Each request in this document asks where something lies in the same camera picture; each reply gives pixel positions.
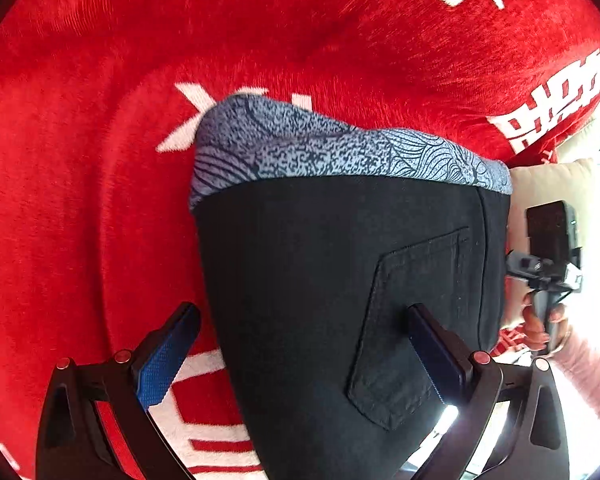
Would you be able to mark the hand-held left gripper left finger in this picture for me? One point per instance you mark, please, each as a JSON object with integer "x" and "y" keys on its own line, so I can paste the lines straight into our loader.
{"x": 165, "y": 360}

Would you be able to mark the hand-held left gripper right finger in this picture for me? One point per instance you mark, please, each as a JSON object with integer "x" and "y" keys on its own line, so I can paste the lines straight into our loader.
{"x": 437, "y": 355}

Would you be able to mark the black pants with blue lining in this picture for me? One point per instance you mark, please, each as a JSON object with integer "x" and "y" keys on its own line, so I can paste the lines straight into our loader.
{"x": 305, "y": 285}

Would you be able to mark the person's right forearm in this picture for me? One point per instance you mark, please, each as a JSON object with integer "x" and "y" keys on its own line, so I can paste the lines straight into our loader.
{"x": 589, "y": 375}

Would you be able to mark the person's right hand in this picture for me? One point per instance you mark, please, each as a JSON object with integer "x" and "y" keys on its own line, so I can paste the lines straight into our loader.
{"x": 533, "y": 327}

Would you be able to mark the beige pillow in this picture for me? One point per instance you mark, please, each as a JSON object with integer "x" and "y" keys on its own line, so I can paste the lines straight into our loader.
{"x": 544, "y": 180}

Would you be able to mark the red printed blanket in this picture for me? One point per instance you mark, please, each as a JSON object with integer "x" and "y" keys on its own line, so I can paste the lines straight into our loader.
{"x": 130, "y": 60}

